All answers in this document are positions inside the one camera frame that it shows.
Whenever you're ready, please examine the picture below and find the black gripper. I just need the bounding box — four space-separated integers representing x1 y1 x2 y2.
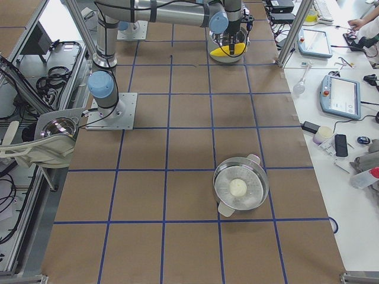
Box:
229 8 255 56

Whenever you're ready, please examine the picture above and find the yellow corn cob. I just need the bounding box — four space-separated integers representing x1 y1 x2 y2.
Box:
210 43 246 57

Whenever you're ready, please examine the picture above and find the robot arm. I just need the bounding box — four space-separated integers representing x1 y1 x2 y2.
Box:
88 1 253 120

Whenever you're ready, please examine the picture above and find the pale green steel pot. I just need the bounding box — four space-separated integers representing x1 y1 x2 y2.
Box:
207 27 249 64

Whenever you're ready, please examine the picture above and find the steel steamer pot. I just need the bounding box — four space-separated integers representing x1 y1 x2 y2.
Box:
213 154 269 217

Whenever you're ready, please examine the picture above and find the person hand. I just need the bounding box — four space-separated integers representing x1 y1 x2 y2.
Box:
348 19 365 31

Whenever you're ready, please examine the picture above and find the far teach pendant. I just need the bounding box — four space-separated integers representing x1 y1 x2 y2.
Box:
297 27 333 59

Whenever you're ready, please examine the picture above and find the teach pendant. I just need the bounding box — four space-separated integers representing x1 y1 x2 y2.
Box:
319 75 361 120
297 27 333 59

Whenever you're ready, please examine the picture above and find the black power adapter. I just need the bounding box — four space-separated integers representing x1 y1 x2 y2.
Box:
301 121 320 134

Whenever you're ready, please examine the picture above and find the near teach pendant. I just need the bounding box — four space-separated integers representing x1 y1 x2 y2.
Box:
319 75 361 120

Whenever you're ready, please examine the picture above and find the white purple cup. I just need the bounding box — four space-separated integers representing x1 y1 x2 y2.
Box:
313 126 333 145

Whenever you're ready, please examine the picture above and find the white steamed bun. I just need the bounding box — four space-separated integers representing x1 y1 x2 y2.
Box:
229 179 247 197

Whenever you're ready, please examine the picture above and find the black smartphone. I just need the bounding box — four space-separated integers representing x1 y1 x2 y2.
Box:
335 134 348 157

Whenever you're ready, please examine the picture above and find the steel bowl on tray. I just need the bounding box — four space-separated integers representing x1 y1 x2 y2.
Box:
40 117 76 138

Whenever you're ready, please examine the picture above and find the black monitor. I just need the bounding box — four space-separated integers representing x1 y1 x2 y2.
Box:
21 21 52 63

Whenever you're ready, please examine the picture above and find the right aluminium frame post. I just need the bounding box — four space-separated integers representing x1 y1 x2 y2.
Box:
277 0 313 68

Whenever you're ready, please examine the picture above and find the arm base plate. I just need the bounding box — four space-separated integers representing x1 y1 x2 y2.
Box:
85 92 138 131

